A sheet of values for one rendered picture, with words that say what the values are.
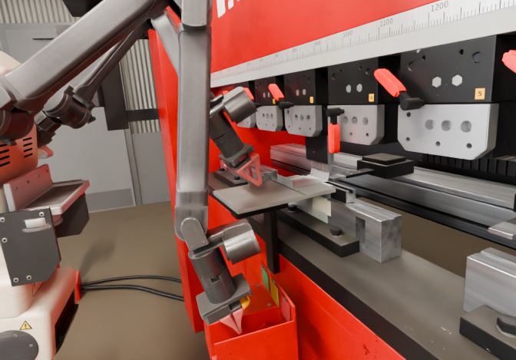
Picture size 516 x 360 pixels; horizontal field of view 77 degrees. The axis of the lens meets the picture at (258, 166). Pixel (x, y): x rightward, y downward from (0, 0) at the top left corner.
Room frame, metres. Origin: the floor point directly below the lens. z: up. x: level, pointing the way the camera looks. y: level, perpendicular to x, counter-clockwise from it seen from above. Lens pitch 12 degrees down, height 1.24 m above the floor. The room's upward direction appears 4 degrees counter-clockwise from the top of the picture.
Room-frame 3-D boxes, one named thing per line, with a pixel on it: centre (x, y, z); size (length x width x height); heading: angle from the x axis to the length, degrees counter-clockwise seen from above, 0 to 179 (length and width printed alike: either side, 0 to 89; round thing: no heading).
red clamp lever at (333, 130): (0.69, -0.17, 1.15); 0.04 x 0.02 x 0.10; 114
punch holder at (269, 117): (1.06, -0.07, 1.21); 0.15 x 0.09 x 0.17; 24
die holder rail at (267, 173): (1.36, 0.06, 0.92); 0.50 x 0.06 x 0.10; 24
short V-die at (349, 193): (0.83, -0.18, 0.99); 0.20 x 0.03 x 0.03; 24
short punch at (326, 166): (0.86, -0.17, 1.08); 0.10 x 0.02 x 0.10; 24
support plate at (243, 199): (0.80, -0.03, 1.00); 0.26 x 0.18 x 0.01; 114
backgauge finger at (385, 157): (0.91, -0.31, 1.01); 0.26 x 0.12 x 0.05; 114
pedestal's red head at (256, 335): (0.62, 0.05, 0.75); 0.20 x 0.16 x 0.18; 17
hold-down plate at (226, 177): (1.38, 0.13, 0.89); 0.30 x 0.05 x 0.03; 24
